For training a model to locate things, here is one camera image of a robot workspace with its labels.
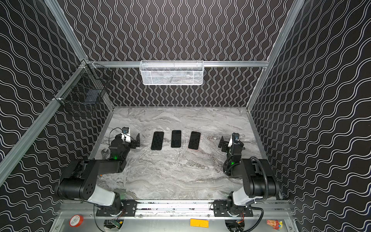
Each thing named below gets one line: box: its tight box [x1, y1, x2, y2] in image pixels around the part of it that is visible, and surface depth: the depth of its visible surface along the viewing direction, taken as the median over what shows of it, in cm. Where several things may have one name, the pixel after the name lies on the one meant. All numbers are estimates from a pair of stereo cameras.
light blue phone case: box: [171, 130, 182, 148], surface depth 103 cm
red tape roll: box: [69, 214, 84, 228], surface depth 71 cm
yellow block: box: [189, 218, 210, 229], surface depth 72 cm
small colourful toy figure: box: [266, 219, 284, 231], surface depth 70 cm
